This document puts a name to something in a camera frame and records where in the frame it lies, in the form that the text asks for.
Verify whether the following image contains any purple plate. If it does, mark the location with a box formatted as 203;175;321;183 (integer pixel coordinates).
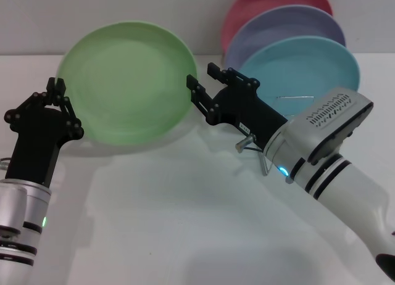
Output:
224;4;346;65

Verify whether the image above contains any red plate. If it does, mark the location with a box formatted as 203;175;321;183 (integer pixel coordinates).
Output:
221;0;333;56

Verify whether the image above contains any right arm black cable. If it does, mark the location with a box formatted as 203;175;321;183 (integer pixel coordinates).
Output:
235;133;291;184

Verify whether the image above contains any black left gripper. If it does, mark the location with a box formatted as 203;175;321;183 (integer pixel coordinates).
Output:
3;77;85;189

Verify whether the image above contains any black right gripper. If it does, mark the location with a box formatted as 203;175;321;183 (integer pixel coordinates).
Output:
185;62;288;152

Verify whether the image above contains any green plate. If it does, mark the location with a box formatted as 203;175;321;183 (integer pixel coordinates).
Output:
56;21;198;146

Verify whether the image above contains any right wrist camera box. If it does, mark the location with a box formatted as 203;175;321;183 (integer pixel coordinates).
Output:
285;87;374;166

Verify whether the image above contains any metal wire dish rack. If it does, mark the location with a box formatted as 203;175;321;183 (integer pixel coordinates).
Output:
260;95;315;177

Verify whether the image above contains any blue plate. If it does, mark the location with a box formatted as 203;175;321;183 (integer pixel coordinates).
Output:
237;35;361;113

